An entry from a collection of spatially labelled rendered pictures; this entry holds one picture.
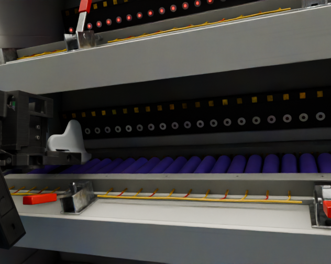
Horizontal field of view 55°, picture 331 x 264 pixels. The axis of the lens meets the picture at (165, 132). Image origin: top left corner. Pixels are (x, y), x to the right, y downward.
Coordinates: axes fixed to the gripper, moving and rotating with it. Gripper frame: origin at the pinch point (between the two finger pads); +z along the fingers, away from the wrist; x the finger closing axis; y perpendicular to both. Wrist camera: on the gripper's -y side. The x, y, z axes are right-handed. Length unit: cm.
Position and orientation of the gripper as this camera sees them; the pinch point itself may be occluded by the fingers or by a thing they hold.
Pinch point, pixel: (74, 161)
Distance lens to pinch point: 47.6
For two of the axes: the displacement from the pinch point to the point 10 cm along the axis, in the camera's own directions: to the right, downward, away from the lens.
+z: 3.7, 0.9, 9.2
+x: -9.3, 0.5, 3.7
